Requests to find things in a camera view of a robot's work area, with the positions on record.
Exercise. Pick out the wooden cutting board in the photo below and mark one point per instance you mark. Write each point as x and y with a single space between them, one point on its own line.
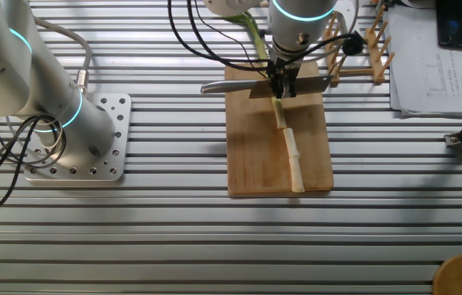
255 155

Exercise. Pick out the long scallion with green top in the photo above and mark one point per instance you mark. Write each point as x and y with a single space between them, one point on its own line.
259 43

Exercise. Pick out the black smartphone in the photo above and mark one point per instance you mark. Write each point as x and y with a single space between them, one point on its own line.
452 24

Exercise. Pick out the pale green scallion piece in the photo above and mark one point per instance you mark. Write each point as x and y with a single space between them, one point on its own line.
280 114

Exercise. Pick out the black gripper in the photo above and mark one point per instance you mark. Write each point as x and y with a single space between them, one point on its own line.
283 69

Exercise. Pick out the wooden knife rack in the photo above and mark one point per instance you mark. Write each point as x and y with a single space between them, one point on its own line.
375 61

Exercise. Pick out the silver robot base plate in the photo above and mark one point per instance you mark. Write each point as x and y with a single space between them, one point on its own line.
118 106

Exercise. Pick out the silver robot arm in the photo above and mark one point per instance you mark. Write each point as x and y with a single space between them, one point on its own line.
1 61

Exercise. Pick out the short white scallion piece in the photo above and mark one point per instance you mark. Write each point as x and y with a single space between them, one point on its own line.
291 143

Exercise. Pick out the white paper sheets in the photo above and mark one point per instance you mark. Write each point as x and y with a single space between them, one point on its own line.
440 82

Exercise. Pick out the steel cleaver knife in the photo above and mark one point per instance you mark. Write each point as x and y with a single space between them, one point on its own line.
231 86

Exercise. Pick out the white scallion root end piece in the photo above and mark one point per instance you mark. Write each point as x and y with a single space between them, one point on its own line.
296 176

